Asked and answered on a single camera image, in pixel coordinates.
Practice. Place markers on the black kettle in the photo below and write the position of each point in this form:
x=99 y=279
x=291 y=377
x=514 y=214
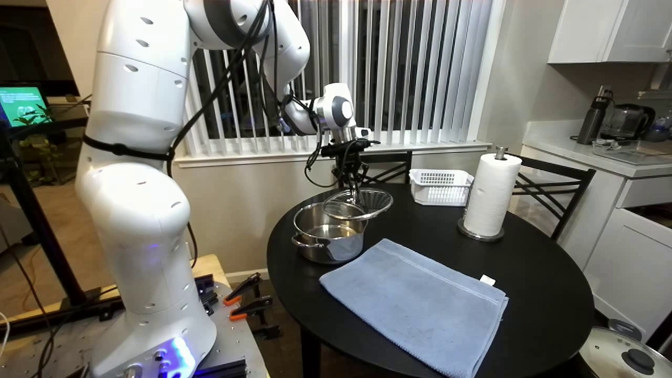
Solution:
x=626 y=122

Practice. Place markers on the white round cooker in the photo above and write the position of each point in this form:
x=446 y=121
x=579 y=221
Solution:
x=610 y=349

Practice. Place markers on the white wall cabinet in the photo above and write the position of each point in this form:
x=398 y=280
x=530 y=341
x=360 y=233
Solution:
x=601 y=32

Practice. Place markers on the blue black clamp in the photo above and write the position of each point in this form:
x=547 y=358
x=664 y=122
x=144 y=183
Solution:
x=207 y=296

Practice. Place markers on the black chair with crossed back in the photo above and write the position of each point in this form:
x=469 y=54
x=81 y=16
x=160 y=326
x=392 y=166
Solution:
x=558 y=185

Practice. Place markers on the black tripod stand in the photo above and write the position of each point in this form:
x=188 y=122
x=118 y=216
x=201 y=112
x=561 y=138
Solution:
x=43 y=233

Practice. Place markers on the clear plastic container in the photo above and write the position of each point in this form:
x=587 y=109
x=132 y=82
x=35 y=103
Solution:
x=442 y=188

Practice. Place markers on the monitor with green screen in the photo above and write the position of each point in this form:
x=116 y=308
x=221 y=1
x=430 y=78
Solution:
x=24 y=106

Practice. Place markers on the white vertical window blinds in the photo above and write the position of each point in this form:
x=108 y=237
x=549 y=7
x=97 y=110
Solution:
x=432 y=71

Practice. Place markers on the robot mounting platform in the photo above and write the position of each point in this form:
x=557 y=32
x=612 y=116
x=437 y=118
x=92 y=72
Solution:
x=241 y=349

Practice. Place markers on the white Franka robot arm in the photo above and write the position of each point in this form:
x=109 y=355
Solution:
x=139 y=233

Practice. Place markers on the dark water bottle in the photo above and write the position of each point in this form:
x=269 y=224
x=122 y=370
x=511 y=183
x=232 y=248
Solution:
x=592 y=118

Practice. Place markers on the stainless steel pot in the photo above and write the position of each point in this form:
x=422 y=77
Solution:
x=325 y=248

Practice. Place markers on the black orange clamp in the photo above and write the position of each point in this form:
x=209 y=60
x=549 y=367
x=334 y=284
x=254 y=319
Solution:
x=243 y=288
x=254 y=311

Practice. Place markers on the blue cloth towel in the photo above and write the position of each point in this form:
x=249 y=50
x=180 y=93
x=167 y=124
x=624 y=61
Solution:
x=420 y=317

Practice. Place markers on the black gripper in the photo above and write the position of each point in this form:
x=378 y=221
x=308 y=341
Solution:
x=350 y=162

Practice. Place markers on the white paper towel roll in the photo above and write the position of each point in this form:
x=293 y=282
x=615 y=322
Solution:
x=489 y=196

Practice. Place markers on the round black table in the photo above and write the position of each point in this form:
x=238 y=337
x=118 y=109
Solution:
x=547 y=280

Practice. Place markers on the white kitchen counter cabinet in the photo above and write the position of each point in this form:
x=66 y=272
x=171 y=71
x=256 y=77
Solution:
x=631 y=260

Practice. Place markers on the metal paper towel holder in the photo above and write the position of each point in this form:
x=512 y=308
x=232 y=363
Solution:
x=479 y=238

